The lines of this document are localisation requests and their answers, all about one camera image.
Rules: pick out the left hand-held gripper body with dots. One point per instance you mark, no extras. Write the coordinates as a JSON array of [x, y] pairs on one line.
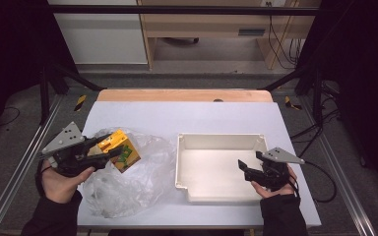
[[72, 157]]

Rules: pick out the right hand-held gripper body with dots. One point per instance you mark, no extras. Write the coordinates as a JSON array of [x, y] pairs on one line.
[[274, 173]]

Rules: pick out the yellow drink carton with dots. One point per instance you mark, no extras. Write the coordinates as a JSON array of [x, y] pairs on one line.
[[128, 159]]

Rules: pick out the clear plastic bag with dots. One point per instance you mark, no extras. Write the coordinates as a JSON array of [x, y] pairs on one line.
[[138, 187]]

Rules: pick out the person's right hand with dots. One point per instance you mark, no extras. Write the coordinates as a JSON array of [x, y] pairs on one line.
[[277, 193]]

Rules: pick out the person's left hand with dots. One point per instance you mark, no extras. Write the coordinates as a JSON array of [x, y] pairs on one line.
[[60, 187]]

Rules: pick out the white plastic bin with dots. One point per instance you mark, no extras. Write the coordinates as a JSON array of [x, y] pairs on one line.
[[210, 173]]

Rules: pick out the yellow black tape piece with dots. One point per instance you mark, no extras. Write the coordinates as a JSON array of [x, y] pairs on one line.
[[80, 102], [290, 103]]

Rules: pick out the white table mat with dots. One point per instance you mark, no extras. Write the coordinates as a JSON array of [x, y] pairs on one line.
[[183, 118]]

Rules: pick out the wooden table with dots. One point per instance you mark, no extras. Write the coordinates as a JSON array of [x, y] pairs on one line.
[[177, 95]]

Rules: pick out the white cabinet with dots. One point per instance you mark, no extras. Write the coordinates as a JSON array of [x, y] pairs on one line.
[[101, 39]]

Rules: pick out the dark curtain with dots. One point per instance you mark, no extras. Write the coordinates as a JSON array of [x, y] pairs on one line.
[[367, 82], [10, 59]]

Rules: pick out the light wooden desk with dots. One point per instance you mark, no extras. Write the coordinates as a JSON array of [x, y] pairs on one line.
[[203, 24]]

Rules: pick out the aluminium floor rail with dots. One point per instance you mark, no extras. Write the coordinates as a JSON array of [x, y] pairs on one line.
[[29, 154], [341, 177]]

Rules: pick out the black frame strut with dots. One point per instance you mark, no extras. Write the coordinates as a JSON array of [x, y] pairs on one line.
[[65, 77], [308, 80]]

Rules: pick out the black horizontal frame bar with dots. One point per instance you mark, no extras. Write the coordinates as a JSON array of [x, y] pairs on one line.
[[177, 10]]

